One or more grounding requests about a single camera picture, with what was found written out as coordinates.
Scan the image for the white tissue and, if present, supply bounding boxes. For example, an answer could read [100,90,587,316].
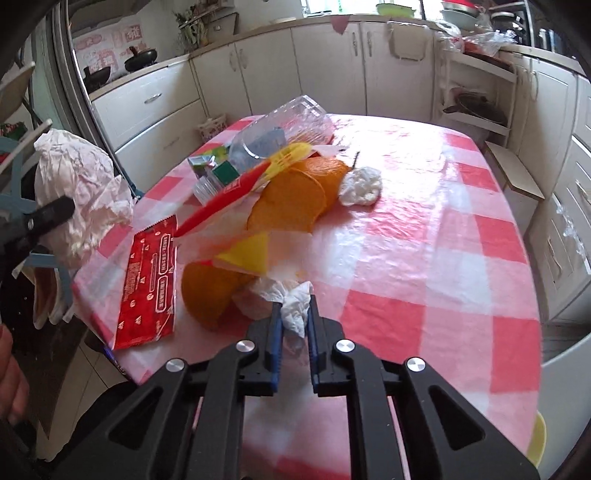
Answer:
[232,277,312,339]

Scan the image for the black wok on counter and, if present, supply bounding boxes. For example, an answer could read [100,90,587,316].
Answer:
[124,46,157,73]

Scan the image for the red white checkered tablecloth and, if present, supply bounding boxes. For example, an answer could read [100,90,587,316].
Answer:
[72,115,541,479]

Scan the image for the orange fruit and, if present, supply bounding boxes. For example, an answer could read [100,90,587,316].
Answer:
[293,156,351,214]

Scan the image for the red yellow snack bag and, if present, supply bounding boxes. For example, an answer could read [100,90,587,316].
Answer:
[174,142,315,238]

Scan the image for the floral waste basket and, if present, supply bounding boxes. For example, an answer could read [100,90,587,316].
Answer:
[195,114,228,143]

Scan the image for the white open shelf trolley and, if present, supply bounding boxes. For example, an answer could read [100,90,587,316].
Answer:
[433,48,518,145]

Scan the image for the red snack wrapper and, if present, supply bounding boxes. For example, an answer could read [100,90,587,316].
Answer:
[113,215,177,351]

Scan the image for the orange peel piece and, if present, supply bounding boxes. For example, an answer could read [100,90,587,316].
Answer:
[181,262,257,330]

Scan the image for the grey green milk carton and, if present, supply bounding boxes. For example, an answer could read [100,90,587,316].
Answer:
[186,146,239,188]

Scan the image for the blue white shoe rack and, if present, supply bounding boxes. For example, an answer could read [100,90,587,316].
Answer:
[0,62,75,278]

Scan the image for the orange white slipper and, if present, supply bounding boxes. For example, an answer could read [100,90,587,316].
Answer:
[32,267,73,330]

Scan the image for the white kitchen cabinets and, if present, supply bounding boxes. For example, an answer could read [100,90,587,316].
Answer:
[91,20,590,323]

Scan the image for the white tissue ball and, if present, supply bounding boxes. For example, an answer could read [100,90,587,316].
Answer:
[339,167,383,207]

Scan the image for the clear plastic bottle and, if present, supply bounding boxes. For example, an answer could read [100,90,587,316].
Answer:
[193,94,336,206]

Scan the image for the white red plastic bag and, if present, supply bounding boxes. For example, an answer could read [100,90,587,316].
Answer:
[34,129,134,269]

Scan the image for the yellow plastic stool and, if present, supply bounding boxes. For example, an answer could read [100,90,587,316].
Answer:
[527,411,547,467]

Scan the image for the person's left hand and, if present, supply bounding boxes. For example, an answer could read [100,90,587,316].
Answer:
[0,325,29,425]

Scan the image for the green basin on counter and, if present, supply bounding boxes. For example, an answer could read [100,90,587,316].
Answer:
[376,2,416,19]

